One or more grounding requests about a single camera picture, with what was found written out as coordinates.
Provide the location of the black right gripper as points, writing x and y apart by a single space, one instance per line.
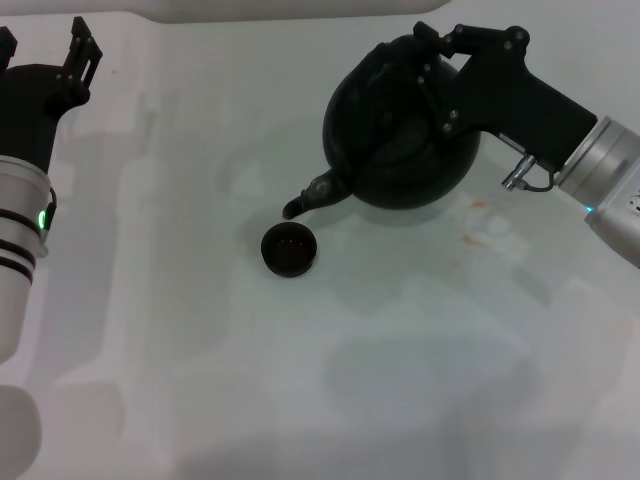
510 105

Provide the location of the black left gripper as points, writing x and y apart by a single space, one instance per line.
27 110

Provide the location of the black round teapot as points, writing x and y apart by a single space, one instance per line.
400 165

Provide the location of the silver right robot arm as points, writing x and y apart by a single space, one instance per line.
607 175

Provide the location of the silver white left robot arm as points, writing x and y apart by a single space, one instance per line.
17 240

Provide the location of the small black teacup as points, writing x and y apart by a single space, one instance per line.
289 249

